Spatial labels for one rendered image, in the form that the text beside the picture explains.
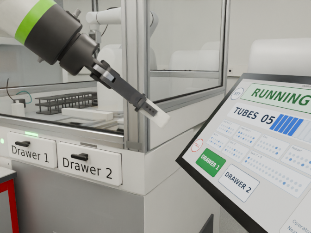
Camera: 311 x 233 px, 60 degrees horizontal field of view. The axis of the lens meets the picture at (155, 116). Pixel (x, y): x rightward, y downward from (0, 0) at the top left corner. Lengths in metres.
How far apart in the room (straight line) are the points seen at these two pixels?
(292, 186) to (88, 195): 0.78
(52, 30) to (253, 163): 0.42
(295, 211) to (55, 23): 0.46
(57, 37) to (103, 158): 0.55
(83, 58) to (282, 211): 0.40
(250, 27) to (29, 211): 3.41
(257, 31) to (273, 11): 0.30
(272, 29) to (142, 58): 3.26
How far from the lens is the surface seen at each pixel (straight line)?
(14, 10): 0.49
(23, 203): 1.43
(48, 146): 1.13
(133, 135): 0.86
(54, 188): 1.21
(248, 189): 0.52
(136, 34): 0.83
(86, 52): 0.49
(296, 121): 0.55
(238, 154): 0.59
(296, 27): 3.98
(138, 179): 0.90
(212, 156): 0.64
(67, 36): 0.48
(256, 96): 0.67
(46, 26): 0.48
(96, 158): 0.97
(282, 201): 0.47
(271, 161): 0.52
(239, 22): 4.02
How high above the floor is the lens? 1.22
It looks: 11 degrees down
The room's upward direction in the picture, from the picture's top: straight up
